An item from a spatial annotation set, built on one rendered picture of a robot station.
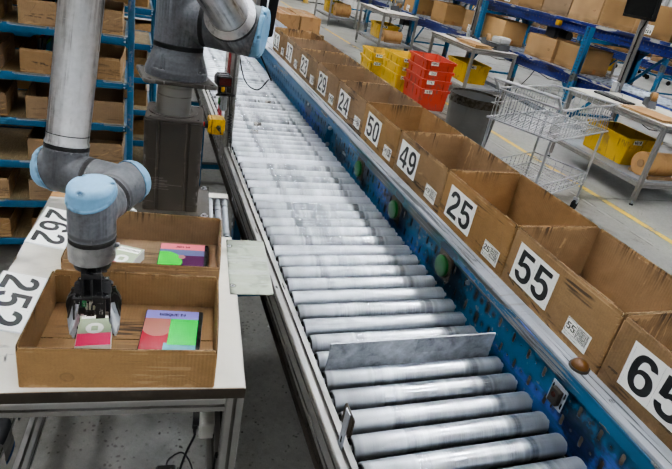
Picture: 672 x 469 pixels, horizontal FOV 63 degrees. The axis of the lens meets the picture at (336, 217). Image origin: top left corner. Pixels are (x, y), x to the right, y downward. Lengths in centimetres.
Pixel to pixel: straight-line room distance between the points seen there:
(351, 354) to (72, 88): 84
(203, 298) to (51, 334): 35
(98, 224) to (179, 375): 35
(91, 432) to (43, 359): 100
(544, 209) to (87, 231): 139
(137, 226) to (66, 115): 56
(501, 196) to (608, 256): 46
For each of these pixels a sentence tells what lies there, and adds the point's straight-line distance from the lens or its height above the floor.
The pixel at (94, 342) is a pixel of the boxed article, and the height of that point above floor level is 80.
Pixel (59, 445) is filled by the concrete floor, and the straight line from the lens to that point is 220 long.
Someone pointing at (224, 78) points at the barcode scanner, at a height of 108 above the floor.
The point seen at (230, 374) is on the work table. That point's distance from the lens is 129.
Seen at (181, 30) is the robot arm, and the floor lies 134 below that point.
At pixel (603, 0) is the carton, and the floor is 167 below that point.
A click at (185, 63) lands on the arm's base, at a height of 125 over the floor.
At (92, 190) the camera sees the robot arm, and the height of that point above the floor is 115.
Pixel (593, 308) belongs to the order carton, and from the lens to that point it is 139.
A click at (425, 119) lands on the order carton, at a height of 101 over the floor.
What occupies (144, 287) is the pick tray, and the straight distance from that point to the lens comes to 145.
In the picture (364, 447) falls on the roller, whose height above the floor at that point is 74.
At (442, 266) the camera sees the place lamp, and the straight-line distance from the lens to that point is 174.
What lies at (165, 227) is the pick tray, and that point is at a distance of 172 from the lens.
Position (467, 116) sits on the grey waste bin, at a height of 47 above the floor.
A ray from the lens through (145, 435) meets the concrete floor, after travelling 219.
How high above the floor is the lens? 162
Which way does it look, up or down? 25 degrees down
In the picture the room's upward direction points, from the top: 11 degrees clockwise
